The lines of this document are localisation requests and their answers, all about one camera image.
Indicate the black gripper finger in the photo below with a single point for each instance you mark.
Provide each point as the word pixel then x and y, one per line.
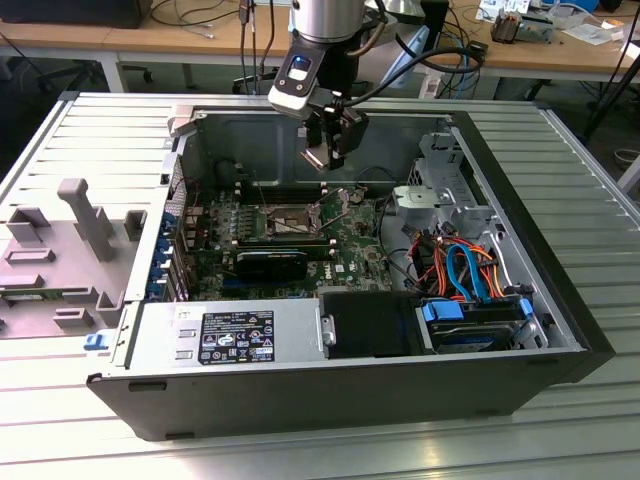
pixel 352 130
pixel 316 131

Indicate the silver CPU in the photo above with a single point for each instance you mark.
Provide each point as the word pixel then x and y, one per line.
pixel 316 158

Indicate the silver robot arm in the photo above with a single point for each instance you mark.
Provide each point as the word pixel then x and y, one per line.
pixel 327 20

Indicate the black RAM slot bank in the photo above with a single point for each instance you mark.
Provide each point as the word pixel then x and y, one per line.
pixel 290 192
pixel 285 242

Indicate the CPU socket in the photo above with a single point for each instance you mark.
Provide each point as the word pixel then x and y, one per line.
pixel 290 226

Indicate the CPU cooler heat sink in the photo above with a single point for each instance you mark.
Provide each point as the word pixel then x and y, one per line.
pixel 506 27

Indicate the blue expansion slot clip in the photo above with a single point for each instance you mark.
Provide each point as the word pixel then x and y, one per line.
pixel 160 270
pixel 164 248
pixel 170 223
pixel 157 290

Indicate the black plastic bay cover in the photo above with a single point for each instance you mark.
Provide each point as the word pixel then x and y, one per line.
pixel 370 325

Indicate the white power strip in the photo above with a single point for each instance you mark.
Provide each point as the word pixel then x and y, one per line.
pixel 431 86

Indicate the silver metal drive cage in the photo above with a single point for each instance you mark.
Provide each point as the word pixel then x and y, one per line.
pixel 450 165

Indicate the black upright box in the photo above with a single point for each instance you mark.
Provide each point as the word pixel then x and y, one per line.
pixel 436 12

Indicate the green motherboard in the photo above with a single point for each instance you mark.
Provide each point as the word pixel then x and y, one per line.
pixel 350 260

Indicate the black graphics card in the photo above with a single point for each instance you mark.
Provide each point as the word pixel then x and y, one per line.
pixel 270 265

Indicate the white printed box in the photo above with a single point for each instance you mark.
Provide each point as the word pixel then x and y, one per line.
pixel 505 7

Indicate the wooden desk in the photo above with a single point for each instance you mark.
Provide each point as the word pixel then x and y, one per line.
pixel 150 37

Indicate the silver metal device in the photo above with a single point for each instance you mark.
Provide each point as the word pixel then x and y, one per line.
pixel 537 30

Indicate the hard disk in blue carrier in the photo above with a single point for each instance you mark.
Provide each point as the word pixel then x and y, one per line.
pixel 465 336

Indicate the silver power supply unit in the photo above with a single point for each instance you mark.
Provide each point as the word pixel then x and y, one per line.
pixel 160 325

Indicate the white papers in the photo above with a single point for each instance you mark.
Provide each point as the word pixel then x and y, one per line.
pixel 592 32

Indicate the black office chair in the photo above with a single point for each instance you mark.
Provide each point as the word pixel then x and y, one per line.
pixel 65 77

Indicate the black stand leg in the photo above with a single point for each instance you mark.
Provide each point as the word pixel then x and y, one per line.
pixel 612 93

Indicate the large black box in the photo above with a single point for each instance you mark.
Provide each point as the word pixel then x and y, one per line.
pixel 75 12

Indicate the black and silver PC case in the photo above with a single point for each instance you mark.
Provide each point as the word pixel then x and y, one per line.
pixel 300 400

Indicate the grey parts rack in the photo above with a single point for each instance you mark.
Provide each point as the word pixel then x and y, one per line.
pixel 60 260

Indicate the small blue plastic clip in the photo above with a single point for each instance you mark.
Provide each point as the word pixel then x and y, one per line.
pixel 96 342

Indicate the green RAM stick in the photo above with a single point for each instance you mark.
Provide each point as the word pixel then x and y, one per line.
pixel 25 298

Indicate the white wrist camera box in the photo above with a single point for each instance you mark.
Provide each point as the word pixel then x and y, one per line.
pixel 290 102

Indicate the silver metal bracket plate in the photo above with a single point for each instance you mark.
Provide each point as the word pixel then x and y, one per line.
pixel 420 200

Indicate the white furniture frame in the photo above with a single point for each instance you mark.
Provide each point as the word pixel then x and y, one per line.
pixel 631 175

